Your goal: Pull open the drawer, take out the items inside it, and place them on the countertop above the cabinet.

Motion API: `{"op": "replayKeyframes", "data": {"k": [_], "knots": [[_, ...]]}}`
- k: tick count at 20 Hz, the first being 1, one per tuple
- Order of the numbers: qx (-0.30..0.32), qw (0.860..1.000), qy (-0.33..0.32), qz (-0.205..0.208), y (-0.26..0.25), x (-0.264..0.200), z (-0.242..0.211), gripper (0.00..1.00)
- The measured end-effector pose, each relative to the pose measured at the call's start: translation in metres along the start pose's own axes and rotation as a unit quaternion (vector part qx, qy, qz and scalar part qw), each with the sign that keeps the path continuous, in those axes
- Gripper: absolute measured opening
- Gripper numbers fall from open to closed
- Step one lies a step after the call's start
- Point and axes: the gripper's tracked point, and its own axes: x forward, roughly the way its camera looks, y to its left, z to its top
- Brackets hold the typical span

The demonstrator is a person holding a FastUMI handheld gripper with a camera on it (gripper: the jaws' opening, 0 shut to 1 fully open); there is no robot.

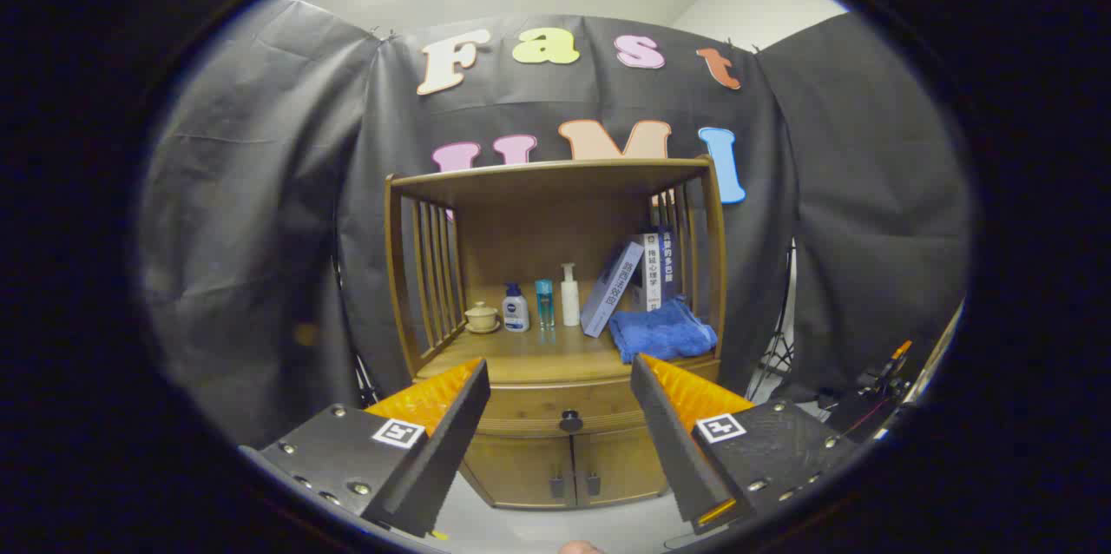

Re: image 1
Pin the wooden cabinet door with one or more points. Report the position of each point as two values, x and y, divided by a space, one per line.
621 467
512 467

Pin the white bottle with blue cap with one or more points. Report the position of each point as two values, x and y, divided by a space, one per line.
516 311

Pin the wooden cabinet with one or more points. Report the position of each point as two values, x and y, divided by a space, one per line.
555 233

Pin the blue folded towel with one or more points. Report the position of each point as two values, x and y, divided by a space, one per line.
660 333

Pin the white pump bottle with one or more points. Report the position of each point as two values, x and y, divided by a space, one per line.
570 302

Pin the black tripod stand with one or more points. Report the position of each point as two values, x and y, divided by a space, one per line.
775 354
363 380

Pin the clear blue bottle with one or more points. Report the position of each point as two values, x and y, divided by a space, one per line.
544 298

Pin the beige lidded ceramic cup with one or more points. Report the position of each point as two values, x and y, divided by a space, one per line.
482 317

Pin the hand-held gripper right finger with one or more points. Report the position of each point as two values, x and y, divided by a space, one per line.
668 441

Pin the wooden drawer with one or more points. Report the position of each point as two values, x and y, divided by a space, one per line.
555 402

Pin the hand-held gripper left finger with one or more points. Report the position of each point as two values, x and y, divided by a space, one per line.
451 441

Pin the white upright book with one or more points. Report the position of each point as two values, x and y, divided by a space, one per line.
653 276

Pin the wooden countertop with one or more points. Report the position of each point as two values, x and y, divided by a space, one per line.
529 354

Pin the black backdrop cloth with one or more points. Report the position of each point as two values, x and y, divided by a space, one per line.
260 189

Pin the black device with orange tip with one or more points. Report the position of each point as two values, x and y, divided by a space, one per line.
868 406

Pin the lavender leaning book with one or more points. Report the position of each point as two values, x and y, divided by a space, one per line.
612 289

